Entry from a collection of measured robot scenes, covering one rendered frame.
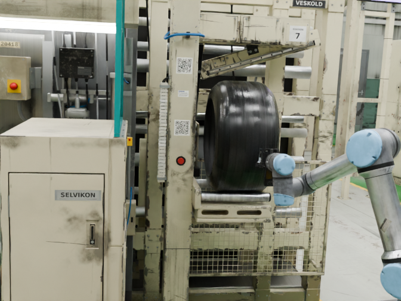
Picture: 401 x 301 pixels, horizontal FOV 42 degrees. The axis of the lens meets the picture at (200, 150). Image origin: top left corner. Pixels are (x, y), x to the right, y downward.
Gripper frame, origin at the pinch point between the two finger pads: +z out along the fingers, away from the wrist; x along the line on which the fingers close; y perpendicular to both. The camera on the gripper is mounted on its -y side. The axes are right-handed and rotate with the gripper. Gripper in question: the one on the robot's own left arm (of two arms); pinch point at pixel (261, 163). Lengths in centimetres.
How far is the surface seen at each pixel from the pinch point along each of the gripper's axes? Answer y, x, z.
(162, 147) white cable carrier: 5, 41, 29
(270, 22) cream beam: 70, -14, 46
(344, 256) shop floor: -88, -122, 190
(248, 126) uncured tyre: 15.9, 4.6, 7.9
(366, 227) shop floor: -79, -178, 266
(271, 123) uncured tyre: 17.6, -6.3, 8.8
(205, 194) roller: -16.3, 20.9, 23.0
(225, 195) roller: -16.7, 11.4, 22.7
